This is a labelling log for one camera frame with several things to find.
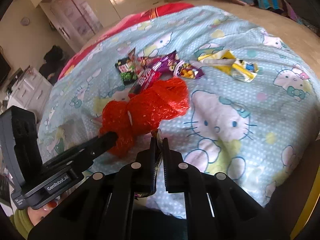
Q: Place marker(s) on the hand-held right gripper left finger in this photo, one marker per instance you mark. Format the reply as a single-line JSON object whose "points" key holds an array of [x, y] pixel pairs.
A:
{"points": [[150, 160]]}

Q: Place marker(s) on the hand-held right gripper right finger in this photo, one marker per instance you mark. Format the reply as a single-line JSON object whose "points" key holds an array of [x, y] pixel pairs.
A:
{"points": [[170, 170]]}

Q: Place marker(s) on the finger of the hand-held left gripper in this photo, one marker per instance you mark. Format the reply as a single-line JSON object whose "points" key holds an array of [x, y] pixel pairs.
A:
{"points": [[100, 142]]}

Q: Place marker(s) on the dark foil snack wrapper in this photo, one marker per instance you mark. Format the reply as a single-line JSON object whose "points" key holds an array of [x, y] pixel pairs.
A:
{"points": [[157, 136]]}

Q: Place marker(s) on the red mesh bag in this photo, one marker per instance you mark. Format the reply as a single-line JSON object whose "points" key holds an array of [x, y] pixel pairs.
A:
{"points": [[150, 100]]}

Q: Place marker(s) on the red brown snack wrapper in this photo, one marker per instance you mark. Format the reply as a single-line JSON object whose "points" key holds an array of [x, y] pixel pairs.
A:
{"points": [[147, 78]]}

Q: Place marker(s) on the yellow trash bin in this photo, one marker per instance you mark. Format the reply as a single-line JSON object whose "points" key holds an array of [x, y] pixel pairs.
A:
{"points": [[308, 205]]}

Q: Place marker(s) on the person's left forearm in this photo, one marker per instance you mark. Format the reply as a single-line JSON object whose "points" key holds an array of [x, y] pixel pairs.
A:
{"points": [[21, 223]]}

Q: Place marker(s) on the person's left hand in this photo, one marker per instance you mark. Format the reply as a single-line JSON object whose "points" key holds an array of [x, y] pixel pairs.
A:
{"points": [[38, 215]]}

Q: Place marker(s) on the white drawer cabinet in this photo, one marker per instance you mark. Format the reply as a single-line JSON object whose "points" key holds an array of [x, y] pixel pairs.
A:
{"points": [[30, 92]]}

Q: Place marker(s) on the green black snack wrapper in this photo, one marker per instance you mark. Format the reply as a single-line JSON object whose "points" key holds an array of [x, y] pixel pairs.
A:
{"points": [[127, 73]]}

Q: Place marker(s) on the black television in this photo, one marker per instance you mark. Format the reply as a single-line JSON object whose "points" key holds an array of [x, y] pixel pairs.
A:
{"points": [[4, 70]]}

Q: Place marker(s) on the black bag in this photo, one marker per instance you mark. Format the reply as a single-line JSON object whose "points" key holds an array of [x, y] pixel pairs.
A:
{"points": [[53, 65]]}

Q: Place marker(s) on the orange snack wrapper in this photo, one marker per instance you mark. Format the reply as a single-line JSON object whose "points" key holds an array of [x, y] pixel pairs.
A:
{"points": [[146, 61]]}

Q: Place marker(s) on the light blue printed blanket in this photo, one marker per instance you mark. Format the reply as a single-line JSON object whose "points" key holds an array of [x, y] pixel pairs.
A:
{"points": [[237, 105]]}

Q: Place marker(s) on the purple yellow snack wrapper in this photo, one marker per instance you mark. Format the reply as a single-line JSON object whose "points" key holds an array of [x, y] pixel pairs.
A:
{"points": [[187, 71]]}

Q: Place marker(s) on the silver yellow snack wrapper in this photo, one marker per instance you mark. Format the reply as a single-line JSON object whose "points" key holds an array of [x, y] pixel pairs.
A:
{"points": [[243, 71]]}

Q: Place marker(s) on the pink printed door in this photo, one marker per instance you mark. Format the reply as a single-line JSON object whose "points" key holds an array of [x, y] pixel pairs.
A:
{"points": [[80, 17]]}

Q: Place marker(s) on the red blanket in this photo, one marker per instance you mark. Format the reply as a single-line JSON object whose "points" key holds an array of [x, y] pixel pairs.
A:
{"points": [[160, 12]]}

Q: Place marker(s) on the beige bed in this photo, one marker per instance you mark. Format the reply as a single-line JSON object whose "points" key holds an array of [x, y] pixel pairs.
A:
{"points": [[287, 30]]}

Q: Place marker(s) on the striped blanket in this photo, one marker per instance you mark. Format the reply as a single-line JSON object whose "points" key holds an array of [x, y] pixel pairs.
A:
{"points": [[272, 0]]}

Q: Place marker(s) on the dark patterned cloth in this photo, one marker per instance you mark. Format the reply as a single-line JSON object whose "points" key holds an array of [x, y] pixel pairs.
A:
{"points": [[310, 26]]}

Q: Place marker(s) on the round wall clock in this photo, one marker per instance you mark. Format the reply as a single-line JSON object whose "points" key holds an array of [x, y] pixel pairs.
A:
{"points": [[25, 21]]}

